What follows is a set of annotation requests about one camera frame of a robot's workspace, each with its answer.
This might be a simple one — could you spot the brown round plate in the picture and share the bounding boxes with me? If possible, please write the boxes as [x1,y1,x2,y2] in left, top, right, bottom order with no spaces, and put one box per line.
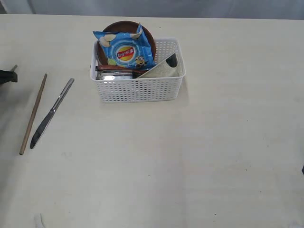
[95,20,156,65]

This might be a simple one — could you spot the blue chips bag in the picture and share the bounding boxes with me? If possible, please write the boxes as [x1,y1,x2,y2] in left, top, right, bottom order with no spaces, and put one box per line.
[93,24,155,70]

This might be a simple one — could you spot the brown wooden spoon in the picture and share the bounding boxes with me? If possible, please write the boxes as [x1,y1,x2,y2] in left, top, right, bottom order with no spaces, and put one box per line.
[95,65,147,74]

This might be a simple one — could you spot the silver foil packet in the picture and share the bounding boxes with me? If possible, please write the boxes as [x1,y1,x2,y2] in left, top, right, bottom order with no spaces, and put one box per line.
[96,70,133,81]

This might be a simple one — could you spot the white perforated plastic basket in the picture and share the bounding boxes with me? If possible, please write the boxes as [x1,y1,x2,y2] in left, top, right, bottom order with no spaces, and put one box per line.
[90,38,186,103]

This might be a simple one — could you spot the silver table knife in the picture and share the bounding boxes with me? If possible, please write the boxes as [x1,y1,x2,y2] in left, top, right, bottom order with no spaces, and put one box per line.
[30,78,75,149]

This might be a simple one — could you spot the white speckled bowl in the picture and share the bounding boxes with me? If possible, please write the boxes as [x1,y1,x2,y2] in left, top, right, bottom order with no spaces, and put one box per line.
[139,53,179,78]

